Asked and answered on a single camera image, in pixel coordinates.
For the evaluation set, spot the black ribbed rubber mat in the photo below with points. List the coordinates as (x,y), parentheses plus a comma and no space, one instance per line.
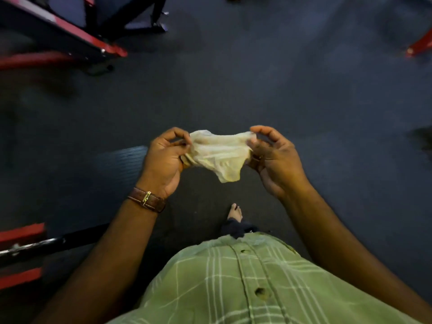
(123,163)

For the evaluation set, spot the person's right hand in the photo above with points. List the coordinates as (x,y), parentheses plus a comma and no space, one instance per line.
(280,165)

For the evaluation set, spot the red metal frame leg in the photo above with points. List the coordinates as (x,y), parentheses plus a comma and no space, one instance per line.
(420,45)

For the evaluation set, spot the person's left forearm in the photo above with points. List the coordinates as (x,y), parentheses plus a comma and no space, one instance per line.
(108,263)

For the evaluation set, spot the dark trouser leg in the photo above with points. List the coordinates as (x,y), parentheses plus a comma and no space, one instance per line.
(238,228)

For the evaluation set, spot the black metal stand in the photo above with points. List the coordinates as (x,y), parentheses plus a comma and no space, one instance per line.
(138,16)

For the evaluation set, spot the person's bare foot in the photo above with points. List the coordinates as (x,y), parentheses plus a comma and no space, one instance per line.
(235,213)

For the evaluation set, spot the red and black weight bench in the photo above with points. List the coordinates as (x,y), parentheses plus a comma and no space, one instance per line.
(23,253)

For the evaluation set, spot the red and black machine frame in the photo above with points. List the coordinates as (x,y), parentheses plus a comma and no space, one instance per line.
(50,28)

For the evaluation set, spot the thin translucent cream cloth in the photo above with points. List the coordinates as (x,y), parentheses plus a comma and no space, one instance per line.
(219,153)

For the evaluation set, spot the person's right thumb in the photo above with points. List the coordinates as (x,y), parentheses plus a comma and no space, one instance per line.
(258,146)

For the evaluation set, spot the person's left thumb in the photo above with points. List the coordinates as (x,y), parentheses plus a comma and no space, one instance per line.
(179,150)

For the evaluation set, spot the person's right forearm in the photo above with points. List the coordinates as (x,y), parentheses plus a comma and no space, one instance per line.
(347,253)

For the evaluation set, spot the person's left hand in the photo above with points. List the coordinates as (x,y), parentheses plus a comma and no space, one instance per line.
(160,168)

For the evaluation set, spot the green plaid shirt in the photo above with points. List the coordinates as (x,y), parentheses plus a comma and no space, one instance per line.
(256,286)

